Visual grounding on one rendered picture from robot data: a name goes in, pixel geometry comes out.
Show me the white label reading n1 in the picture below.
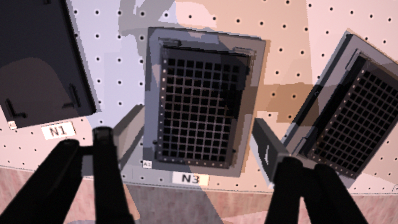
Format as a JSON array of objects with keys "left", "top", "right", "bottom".
[{"left": 41, "top": 121, "right": 76, "bottom": 140}]

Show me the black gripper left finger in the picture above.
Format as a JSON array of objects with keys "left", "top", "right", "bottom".
[{"left": 0, "top": 105, "right": 145, "bottom": 224}]

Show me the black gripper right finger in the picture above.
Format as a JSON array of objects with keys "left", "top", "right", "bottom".
[{"left": 249, "top": 118, "right": 369, "bottom": 224}]

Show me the white n3 label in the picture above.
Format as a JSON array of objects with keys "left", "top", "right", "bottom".
[{"left": 173, "top": 171, "right": 209, "bottom": 186}]

